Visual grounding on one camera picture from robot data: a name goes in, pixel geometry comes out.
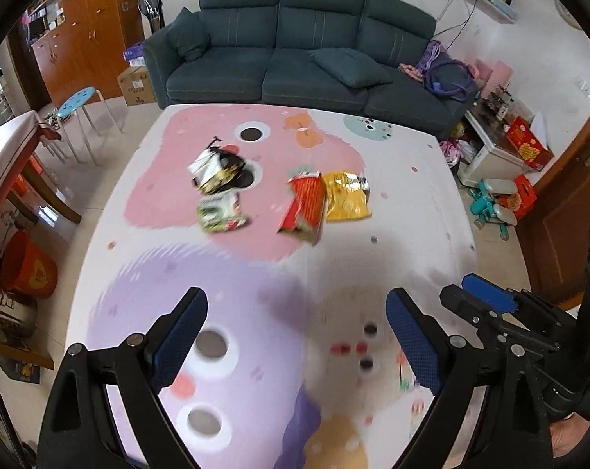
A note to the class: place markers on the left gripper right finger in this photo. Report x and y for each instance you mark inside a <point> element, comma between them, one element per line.
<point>424,342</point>

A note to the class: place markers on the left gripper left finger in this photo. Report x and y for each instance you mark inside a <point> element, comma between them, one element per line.
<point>170,339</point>

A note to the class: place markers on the green white red wrapper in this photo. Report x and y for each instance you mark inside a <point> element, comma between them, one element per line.
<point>221,212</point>

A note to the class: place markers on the black gold snack wrapper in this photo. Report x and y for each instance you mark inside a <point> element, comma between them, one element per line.
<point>218,169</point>

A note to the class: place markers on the yellow snack bag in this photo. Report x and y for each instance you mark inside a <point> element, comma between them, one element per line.
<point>347,196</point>

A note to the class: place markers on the red snack bag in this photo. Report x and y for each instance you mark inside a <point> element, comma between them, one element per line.
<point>304,217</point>

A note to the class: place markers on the person right hand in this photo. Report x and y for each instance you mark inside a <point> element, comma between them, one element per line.
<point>567,433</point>

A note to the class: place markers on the teal stepper machine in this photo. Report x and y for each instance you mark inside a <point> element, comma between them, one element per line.
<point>486,208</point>

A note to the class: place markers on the red bucket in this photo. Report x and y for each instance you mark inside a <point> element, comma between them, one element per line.
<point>27,269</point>

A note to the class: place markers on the brown wooden door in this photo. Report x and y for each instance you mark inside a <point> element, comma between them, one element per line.
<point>554,234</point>

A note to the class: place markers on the cartoon printed tablecloth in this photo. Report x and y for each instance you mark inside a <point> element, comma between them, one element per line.
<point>296,366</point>

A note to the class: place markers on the white side table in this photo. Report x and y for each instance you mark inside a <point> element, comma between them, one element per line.
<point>495,157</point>

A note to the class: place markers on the red gift box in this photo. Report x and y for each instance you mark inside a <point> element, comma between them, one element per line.
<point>533,153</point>

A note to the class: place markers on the red dining table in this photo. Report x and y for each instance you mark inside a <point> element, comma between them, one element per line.
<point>19,139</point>

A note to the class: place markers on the blue round stool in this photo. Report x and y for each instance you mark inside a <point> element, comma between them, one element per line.
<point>71,108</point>

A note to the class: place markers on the cardboard box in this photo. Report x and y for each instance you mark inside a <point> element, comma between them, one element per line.
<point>136,86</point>

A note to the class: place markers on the purple backpack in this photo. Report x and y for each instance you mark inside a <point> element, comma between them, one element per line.
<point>444,76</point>

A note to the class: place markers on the dark teal cushion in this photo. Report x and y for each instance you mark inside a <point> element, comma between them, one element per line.
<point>352,68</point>

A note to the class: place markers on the dark teal sofa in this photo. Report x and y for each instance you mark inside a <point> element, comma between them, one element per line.
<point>258,51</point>

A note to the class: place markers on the wooden cabinet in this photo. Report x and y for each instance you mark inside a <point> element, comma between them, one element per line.
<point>61,46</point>

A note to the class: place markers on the black standing fan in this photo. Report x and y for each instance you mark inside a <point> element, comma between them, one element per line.
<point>152,11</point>

